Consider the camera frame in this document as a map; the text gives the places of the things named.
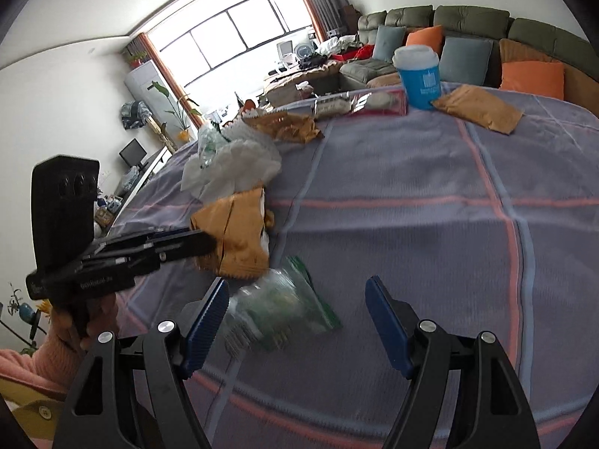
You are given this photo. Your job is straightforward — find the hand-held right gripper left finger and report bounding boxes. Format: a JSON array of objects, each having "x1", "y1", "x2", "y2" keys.
[{"x1": 52, "y1": 277, "x2": 231, "y2": 449}]

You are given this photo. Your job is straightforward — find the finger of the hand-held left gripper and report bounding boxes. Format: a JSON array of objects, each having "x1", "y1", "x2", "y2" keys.
[
  {"x1": 96, "y1": 227, "x2": 194, "y2": 250},
  {"x1": 77, "y1": 231, "x2": 217, "y2": 276}
]

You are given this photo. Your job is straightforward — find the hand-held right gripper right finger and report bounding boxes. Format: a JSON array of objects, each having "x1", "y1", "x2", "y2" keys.
[{"x1": 365, "y1": 275, "x2": 536, "y2": 449}]

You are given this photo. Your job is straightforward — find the orange snack packet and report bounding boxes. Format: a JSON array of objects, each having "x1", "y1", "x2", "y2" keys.
[{"x1": 191, "y1": 187, "x2": 276, "y2": 279}]

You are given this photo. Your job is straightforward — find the green-edged clear wrapper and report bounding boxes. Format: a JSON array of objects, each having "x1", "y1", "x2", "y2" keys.
[{"x1": 220, "y1": 255, "x2": 342, "y2": 361}]

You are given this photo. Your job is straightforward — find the person's left forearm pink sleeve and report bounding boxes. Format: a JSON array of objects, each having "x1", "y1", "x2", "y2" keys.
[{"x1": 0, "y1": 330, "x2": 87, "y2": 400}]

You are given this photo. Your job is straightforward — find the person's left hand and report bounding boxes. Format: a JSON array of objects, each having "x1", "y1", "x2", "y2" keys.
[{"x1": 49, "y1": 292, "x2": 120, "y2": 354}]

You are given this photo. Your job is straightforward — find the white tv cabinet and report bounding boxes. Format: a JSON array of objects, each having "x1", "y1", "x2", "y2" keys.
[{"x1": 96, "y1": 145, "x2": 177, "y2": 237}]

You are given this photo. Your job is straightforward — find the black monitor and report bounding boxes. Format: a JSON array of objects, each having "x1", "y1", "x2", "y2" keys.
[{"x1": 119, "y1": 139, "x2": 148, "y2": 169}]

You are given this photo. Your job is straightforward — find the white plastic bag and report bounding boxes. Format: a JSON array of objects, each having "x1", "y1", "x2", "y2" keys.
[{"x1": 180, "y1": 119, "x2": 283, "y2": 202}]

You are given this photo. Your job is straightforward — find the wooden stand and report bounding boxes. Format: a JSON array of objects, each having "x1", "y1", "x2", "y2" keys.
[{"x1": 147, "y1": 117, "x2": 176, "y2": 153}]

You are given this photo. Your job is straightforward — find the clear wrapper green print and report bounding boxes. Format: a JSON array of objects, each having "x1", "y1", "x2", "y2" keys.
[{"x1": 197, "y1": 122, "x2": 230, "y2": 169}]

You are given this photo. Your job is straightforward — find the blue vase with plant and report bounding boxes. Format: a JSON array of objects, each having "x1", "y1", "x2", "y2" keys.
[{"x1": 9, "y1": 290, "x2": 44, "y2": 326}]

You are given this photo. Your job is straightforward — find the dark bundled bag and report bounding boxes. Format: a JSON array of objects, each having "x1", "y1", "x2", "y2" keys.
[{"x1": 121, "y1": 100, "x2": 153, "y2": 131}]

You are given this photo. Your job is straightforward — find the large leafy plant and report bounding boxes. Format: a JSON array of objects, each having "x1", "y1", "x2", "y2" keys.
[{"x1": 147, "y1": 82, "x2": 202, "y2": 132}]

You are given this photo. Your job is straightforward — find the grey plaid blanket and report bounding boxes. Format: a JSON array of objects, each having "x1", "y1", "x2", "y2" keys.
[{"x1": 110, "y1": 82, "x2": 599, "y2": 449}]

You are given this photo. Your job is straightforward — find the white standing air conditioner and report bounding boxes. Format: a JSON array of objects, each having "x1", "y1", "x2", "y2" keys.
[{"x1": 124, "y1": 61, "x2": 181, "y2": 132}]

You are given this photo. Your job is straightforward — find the brown crumpled snack bag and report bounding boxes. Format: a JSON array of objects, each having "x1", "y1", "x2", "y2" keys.
[{"x1": 241, "y1": 111, "x2": 323, "y2": 145}]

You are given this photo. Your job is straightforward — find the potted plant red pot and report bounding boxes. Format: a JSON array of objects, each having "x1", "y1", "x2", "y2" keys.
[{"x1": 124, "y1": 40, "x2": 150, "y2": 68}]

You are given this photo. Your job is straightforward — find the yellow garment with button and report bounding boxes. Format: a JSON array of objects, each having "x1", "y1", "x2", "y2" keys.
[{"x1": 10, "y1": 397, "x2": 69, "y2": 433}]

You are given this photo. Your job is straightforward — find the white and brown snack pack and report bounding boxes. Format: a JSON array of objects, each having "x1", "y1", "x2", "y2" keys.
[{"x1": 313, "y1": 94, "x2": 354, "y2": 120}]

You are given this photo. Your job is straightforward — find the cluttered coffee table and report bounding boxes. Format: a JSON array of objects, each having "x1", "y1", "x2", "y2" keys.
[{"x1": 262, "y1": 63, "x2": 342, "y2": 106}]

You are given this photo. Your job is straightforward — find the white chair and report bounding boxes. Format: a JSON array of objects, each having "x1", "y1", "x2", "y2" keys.
[{"x1": 276, "y1": 41, "x2": 298, "y2": 66}]

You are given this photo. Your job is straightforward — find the large window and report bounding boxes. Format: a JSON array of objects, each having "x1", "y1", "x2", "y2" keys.
[{"x1": 150, "y1": 0, "x2": 319, "y2": 104}]

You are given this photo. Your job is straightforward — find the red snack wrapper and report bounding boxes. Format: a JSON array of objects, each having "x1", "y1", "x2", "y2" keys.
[{"x1": 351, "y1": 90, "x2": 409, "y2": 117}]

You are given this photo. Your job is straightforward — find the brown paper packet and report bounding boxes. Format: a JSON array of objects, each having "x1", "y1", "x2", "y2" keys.
[{"x1": 431, "y1": 84, "x2": 524, "y2": 135}]

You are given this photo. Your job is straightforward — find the blue cup white lid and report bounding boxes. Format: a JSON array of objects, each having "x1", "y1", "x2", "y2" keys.
[{"x1": 392, "y1": 46, "x2": 441, "y2": 111}]

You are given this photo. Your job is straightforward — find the brown seat pad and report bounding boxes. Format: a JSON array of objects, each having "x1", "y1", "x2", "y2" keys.
[{"x1": 367, "y1": 74, "x2": 403, "y2": 89}]

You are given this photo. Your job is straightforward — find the grey-blue cushion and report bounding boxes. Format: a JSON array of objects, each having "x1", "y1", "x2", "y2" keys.
[
  {"x1": 439, "y1": 37, "x2": 494, "y2": 86},
  {"x1": 373, "y1": 24, "x2": 407, "y2": 64}
]

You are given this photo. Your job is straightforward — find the orange cushion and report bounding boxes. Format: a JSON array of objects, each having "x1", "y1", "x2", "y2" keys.
[
  {"x1": 405, "y1": 25, "x2": 444, "y2": 57},
  {"x1": 498, "y1": 60, "x2": 565, "y2": 101}
]

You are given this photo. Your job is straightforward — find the green sofa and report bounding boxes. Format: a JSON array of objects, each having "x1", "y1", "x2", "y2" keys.
[{"x1": 339, "y1": 4, "x2": 599, "y2": 117}]

